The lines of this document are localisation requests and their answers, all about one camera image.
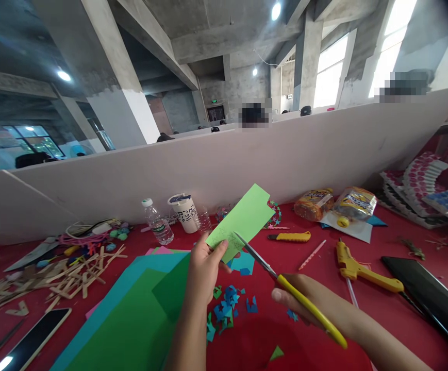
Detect person's left hand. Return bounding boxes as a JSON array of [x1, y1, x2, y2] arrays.
[[185, 233, 234, 311]]

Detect person's right hand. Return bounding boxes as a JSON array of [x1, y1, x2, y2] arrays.
[[271, 273, 355, 332]]

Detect person's right thumb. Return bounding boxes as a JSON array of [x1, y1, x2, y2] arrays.
[[271, 288, 292, 308]]

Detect person's right fingers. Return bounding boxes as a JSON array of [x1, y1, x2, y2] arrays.
[[285, 307, 317, 329]]

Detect person's left thumb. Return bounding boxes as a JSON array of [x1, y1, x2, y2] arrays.
[[207, 238, 232, 259]]

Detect yellow handled scissors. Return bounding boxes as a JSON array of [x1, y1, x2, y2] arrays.
[[233, 231, 349, 350]]

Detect light green paper strip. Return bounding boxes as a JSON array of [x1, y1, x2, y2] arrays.
[[205, 183, 277, 262]]

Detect empty clear plastic bottle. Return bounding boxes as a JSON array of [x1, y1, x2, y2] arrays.
[[197, 207, 213, 232]]

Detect pile of blue paper scraps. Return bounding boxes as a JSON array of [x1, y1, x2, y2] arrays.
[[206, 253, 300, 345]]

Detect white tumbler cup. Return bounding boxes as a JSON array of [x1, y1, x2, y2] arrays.
[[168, 193, 201, 234]]

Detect pink striped stick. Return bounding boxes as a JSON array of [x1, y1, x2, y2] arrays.
[[298, 239, 327, 271]]

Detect clear glue stick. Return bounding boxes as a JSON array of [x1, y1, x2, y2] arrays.
[[345, 279, 360, 310]]

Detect yellow utility knife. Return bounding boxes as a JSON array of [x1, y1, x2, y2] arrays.
[[267, 231, 311, 244]]

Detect colourful star garland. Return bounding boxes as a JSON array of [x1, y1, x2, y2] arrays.
[[215, 199, 283, 232]]

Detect clear water bottle green label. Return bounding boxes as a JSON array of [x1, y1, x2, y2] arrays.
[[141, 198, 175, 246]]

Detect yellow glue gun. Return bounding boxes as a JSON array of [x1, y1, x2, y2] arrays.
[[336, 238, 405, 293]]

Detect white partition board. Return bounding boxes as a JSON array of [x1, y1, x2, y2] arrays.
[[0, 83, 448, 248]]

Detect orange label glue bottle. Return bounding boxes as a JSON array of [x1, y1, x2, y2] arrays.
[[293, 188, 335, 223]]

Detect blue and white paper sheets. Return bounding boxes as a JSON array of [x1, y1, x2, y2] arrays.
[[319, 210, 389, 244]]

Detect stack of coloured paper sheets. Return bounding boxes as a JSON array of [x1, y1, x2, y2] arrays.
[[48, 246, 209, 371]]

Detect yellow capped glue bottle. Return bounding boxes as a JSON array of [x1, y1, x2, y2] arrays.
[[333, 187, 377, 228]]

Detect black tablet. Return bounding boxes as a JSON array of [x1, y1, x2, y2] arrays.
[[380, 255, 448, 345]]

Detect dried plant bits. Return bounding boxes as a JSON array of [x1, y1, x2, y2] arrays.
[[400, 236, 448, 260]]

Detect pile of wooden sticks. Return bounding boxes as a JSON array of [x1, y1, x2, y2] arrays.
[[0, 243, 128, 316]]

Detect stack of pink sticker sheets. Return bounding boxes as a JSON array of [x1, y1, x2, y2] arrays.
[[378, 151, 448, 229]]

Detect white edged smartphone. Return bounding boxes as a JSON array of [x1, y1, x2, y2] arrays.
[[0, 307, 73, 371]]

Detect bright tall window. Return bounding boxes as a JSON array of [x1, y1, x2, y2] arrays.
[[367, 0, 418, 99], [312, 32, 350, 109]]

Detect dark framed window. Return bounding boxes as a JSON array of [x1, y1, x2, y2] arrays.
[[1, 124, 64, 160]]

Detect tangle of coloured cords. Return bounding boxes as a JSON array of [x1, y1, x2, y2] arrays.
[[59, 218, 131, 256]]

